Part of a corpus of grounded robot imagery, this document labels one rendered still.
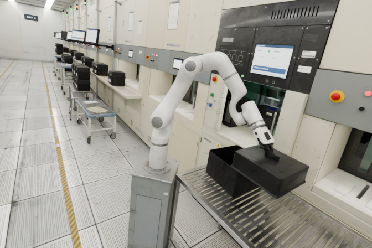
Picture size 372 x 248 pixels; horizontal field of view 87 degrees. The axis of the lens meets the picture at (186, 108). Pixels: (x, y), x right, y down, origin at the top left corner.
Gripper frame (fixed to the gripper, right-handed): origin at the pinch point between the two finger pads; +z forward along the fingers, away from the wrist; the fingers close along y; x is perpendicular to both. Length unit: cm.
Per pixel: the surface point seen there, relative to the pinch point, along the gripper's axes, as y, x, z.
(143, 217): -49, 80, 11
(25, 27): -184, 945, -1035
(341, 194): 40, -4, 33
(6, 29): -260, 959, -1018
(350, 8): 33, -59, -55
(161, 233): -39, 80, 25
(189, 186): -30, 43, 3
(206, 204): -29.6, 31.1, 14.1
